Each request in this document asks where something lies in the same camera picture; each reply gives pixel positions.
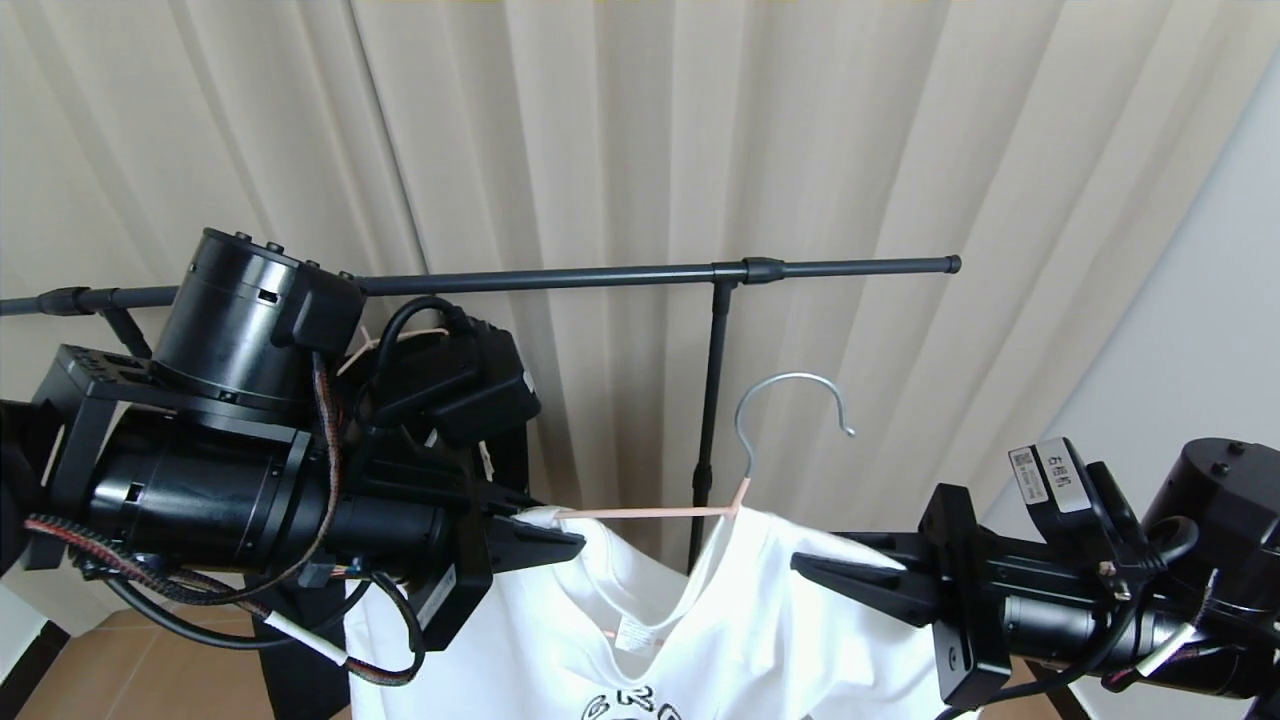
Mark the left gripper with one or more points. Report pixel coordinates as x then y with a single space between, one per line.
220 500

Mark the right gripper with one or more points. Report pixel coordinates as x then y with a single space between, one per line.
1060 610

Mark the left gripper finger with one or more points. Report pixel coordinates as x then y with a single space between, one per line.
530 545

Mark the white garment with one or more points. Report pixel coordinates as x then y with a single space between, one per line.
800 650

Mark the pink clothes hanger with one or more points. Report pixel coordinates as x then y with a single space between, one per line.
650 512
420 331

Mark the black garment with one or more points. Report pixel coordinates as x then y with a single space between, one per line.
300 680

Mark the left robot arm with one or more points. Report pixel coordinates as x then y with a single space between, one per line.
230 320

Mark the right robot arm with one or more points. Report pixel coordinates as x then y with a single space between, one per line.
1230 510

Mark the black clothes rack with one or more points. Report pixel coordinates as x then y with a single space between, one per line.
600 274

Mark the beige curtain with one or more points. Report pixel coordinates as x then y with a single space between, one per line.
700 120

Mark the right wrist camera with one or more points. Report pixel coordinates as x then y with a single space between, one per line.
1060 490

